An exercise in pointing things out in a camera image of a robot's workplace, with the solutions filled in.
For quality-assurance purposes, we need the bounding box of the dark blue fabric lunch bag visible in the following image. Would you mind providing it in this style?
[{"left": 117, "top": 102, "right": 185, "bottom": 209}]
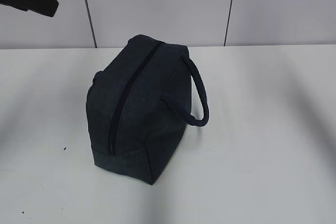
[{"left": 86, "top": 35, "right": 209, "bottom": 185}]

